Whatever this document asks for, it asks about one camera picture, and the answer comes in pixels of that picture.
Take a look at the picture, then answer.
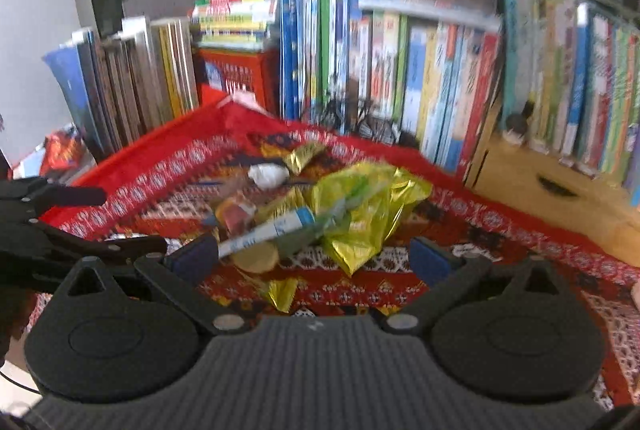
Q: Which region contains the row of colourful children's books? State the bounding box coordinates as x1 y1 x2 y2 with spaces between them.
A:
278 0 505 173

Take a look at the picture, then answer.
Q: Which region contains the blue white tube wrapper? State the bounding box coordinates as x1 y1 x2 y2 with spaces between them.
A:
216 206 317 259

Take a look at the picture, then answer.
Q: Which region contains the row of brown spine books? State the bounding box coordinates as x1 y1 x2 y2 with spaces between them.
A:
72 14 201 161

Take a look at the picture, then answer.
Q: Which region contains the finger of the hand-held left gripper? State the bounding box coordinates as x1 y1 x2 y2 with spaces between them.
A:
0 176 108 225
0 221 169 293

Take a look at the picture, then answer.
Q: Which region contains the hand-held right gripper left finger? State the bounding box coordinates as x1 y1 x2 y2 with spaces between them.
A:
52 232 248 334

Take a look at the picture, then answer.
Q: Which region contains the large blue cover book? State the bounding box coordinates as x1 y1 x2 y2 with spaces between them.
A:
41 44 103 157

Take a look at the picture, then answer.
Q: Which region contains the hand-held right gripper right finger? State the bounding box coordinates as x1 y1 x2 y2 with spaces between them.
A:
384 236 564 334

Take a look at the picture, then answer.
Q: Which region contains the miniature black bicycle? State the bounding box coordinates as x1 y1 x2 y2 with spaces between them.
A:
320 98 422 147

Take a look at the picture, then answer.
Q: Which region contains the small black white figurine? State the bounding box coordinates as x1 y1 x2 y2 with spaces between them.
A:
501 101 534 144

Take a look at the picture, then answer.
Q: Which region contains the white tissue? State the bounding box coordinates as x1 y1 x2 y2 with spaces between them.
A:
247 163 287 189

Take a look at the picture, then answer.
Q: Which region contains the stack of flat colourful books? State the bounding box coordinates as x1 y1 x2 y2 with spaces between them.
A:
191 0 279 49

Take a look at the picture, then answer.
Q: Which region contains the folded gold foil wrapper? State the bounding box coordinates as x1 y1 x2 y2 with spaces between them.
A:
279 141 327 176

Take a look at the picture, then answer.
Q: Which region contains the gold foil wrapper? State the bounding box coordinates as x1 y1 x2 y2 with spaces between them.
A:
256 276 302 313
279 141 327 176

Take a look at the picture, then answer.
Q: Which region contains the red plastic crate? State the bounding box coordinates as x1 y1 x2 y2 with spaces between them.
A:
196 46 282 115

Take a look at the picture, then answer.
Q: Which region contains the small red packet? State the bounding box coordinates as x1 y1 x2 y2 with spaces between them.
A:
214 194 259 231

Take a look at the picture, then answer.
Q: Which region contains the wooden drawer box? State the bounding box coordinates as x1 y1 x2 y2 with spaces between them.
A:
464 127 640 267

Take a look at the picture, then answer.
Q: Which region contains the red snack bag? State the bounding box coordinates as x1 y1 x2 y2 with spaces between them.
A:
39 125 97 177

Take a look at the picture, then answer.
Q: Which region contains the red patterned tablecloth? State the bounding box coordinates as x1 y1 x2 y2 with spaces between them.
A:
27 84 640 411

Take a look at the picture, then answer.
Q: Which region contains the row of thin picture books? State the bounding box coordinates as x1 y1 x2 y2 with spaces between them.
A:
499 0 640 193

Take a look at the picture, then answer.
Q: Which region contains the yellow green plastic bag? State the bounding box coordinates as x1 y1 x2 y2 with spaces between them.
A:
310 161 434 277

